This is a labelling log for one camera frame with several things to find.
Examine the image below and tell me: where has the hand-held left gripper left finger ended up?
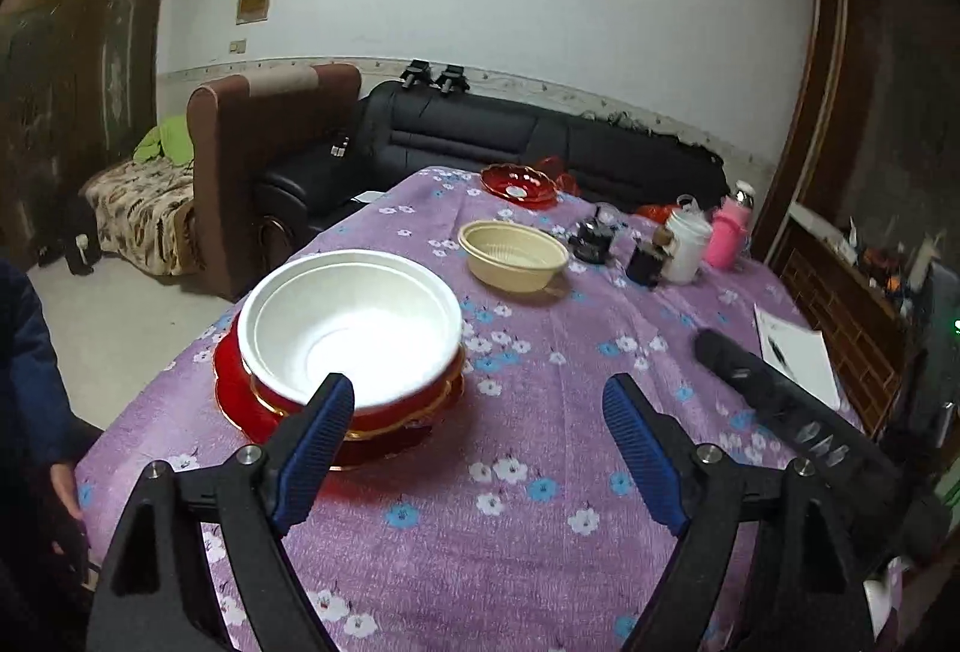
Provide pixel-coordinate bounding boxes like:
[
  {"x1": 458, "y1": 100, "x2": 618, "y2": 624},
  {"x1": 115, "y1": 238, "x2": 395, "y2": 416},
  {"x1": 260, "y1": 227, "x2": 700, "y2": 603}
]
[{"x1": 86, "y1": 373, "x2": 356, "y2": 652}]

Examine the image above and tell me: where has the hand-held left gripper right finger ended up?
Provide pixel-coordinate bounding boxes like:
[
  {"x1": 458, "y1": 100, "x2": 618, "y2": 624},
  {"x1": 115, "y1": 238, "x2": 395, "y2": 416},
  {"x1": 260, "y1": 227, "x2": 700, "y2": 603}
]
[{"x1": 602, "y1": 373, "x2": 878, "y2": 652}]

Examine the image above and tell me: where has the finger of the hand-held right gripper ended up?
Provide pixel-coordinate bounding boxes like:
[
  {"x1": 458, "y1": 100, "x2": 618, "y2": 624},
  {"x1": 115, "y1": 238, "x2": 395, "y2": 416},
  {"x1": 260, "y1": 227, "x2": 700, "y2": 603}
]
[{"x1": 694, "y1": 329, "x2": 895, "y2": 482}]

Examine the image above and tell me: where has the white paper bowl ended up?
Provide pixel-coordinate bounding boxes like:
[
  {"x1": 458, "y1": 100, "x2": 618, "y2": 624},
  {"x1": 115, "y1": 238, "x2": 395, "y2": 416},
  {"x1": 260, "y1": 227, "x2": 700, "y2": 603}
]
[
  {"x1": 238, "y1": 253, "x2": 464, "y2": 418},
  {"x1": 246, "y1": 250, "x2": 462, "y2": 417}
]

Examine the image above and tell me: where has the red glass plate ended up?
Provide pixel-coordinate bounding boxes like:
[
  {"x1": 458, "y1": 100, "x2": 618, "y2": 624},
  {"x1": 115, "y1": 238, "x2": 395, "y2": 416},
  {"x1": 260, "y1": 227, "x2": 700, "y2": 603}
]
[
  {"x1": 240, "y1": 344, "x2": 467, "y2": 439},
  {"x1": 212, "y1": 314, "x2": 467, "y2": 471},
  {"x1": 480, "y1": 164, "x2": 561, "y2": 208}
]

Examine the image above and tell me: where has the white lined notebook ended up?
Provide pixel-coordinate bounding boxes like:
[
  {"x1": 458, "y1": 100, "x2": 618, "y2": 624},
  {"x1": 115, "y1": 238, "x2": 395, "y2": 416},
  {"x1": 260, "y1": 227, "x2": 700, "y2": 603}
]
[{"x1": 754, "y1": 304, "x2": 842, "y2": 411}]

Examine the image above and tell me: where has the dark wooden cabinet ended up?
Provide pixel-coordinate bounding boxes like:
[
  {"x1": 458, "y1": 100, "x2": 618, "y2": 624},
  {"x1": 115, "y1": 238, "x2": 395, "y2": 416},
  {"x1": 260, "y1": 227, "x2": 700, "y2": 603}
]
[{"x1": 750, "y1": 0, "x2": 960, "y2": 443}]

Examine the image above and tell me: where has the bottle in pink knitted sleeve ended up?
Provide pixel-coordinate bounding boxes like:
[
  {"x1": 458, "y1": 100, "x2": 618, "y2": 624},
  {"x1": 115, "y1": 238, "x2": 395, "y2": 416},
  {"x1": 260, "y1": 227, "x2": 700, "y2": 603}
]
[{"x1": 703, "y1": 179, "x2": 757, "y2": 270}]

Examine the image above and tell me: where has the white plastic jar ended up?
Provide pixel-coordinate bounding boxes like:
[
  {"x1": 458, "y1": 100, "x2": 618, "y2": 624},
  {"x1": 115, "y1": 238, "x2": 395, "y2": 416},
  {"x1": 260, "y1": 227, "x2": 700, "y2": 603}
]
[{"x1": 664, "y1": 202, "x2": 713, "y2": 285}]

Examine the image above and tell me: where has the purple floral tablecloth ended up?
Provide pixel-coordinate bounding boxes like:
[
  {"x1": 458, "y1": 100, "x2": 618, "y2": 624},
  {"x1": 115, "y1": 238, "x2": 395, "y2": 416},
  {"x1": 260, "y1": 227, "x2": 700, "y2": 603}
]
[{"x1": 75, "y1": 164, "x2": 901, "y2": 652}]

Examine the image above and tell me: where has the beige plastic bowl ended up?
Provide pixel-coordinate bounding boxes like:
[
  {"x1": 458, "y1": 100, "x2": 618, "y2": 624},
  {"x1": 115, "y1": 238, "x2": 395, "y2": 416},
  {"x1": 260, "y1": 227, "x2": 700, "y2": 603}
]
[{"x1": 457, "y1": 219, "x2": 571, "y2": 298}]

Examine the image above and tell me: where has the patterned blanket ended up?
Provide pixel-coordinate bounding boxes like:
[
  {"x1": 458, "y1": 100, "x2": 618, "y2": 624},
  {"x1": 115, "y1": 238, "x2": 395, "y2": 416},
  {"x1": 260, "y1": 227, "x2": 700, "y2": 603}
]
[{"x1": 79, "y1": 157, "x2": 197, "y2": 278}]

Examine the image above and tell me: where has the brown armchair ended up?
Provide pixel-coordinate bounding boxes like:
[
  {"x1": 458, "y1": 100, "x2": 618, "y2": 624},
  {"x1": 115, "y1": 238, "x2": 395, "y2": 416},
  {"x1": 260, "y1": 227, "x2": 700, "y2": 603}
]
[{"x1": 186, "y1": 62, "x2": 362, "y2": 302}]

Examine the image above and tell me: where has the green cloth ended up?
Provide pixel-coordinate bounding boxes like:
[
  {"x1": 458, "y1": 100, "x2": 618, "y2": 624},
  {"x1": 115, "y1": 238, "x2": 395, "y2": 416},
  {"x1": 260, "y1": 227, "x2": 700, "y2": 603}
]
[{"x1": 133, "y1": 115, "x2": 196, "y2": 167}]

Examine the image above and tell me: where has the black leather sofa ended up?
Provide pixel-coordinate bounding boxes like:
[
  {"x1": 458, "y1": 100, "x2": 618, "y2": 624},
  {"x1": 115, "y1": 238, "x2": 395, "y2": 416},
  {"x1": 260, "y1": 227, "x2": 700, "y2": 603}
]
[{"x1": 259, "y1": 80, "x2": 728, "y2": 248}]

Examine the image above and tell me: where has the dark wooden wardrobe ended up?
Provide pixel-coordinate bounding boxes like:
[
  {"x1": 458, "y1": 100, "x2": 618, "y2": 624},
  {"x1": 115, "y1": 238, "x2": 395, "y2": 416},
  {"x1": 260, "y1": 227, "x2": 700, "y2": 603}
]
[{"x1": 0, "y1": 0, "x2": 185, "y2": 270}]

